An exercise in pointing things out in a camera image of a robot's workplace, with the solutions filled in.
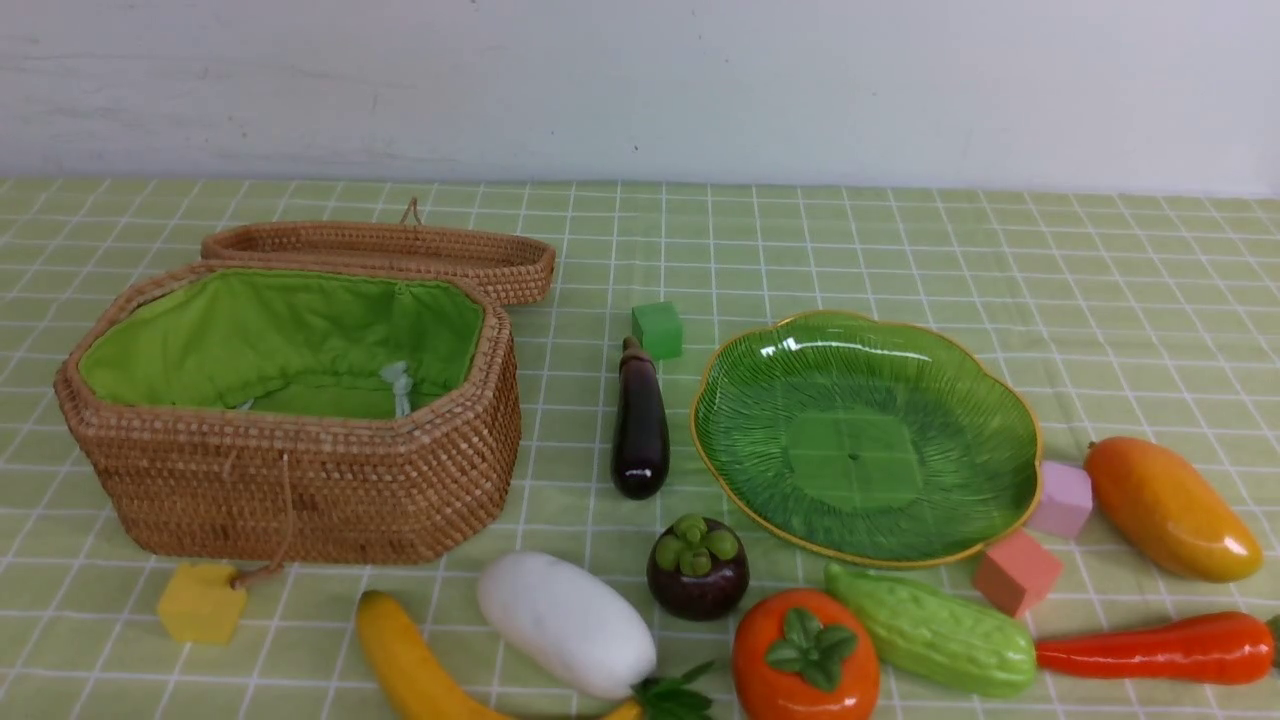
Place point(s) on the green toy bitter gourd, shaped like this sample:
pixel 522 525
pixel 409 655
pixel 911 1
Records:
pixel 924 631

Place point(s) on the green fabric basket liner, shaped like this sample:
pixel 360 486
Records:
pixel 293 343

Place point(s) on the yellow toy banana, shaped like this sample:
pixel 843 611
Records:
pixel 418 687

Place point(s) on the pink foam cube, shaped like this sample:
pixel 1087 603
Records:
pixel 1066 502

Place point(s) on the green glass leaf plate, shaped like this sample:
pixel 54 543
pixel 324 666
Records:
pixel 883 444

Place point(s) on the dark purple toy eggplant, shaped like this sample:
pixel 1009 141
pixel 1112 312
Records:
pixel 640 448

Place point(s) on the woven wicker basket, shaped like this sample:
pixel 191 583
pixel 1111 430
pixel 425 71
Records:
pixel 247 486

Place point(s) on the woven wicker basket lid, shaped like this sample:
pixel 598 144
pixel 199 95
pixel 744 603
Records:
pixel 509 268

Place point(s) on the salmon red foam cube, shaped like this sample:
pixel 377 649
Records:
pixel 1016 573

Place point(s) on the green foam cube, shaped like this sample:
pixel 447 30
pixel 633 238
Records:
pixel 659 329

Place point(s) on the red orange toy carrot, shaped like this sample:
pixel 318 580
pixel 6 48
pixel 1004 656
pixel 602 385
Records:
pixel 1218 648

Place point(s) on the white toy radish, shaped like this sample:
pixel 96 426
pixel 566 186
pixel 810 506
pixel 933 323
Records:
pixel 521 576

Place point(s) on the dark purple toy mangosteen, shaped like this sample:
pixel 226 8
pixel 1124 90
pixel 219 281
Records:
pixel 698 569

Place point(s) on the orange toy persimmon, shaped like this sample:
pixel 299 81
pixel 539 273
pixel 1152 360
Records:
pixel 801 654

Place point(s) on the orange yellow toy mango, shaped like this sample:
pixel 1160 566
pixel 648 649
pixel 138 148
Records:
pixel 1162 505

